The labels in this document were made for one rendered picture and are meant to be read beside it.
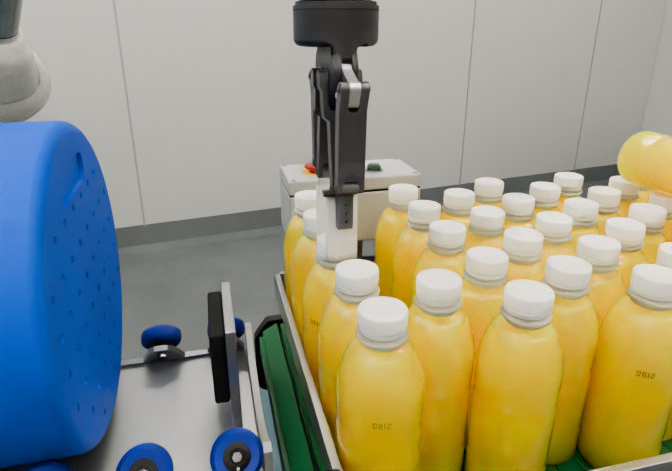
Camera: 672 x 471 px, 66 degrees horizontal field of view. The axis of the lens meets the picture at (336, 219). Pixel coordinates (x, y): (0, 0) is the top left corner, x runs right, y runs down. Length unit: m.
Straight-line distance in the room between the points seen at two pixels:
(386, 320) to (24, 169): 0.27
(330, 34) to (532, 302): 0.27
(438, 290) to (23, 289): 0.30
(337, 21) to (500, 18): 3.68
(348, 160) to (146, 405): 0.35
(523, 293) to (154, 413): 0.39
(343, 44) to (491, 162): 3.85
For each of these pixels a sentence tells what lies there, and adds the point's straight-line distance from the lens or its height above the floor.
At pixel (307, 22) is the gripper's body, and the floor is 1.31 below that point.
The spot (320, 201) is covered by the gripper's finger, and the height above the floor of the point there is 1.14.
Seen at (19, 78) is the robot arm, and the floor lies 1.22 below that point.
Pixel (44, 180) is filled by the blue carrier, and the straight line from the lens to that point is 0.42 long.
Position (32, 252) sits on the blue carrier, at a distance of 0.39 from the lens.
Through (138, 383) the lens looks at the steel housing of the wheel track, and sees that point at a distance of 0.66.
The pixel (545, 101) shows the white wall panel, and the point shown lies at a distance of 4.49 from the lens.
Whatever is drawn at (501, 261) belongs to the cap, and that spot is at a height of 1.11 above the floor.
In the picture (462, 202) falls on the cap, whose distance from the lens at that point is 0.68.
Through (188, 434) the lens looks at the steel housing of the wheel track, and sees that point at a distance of 0.58.
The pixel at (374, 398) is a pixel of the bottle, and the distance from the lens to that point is 0.41.
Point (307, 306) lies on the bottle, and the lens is 0.54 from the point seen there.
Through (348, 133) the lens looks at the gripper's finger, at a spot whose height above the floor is 1.22.
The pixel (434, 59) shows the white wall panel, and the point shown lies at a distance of 3.82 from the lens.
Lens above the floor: 1.31
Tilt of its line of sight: 21 degrees down
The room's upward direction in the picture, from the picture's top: straight up
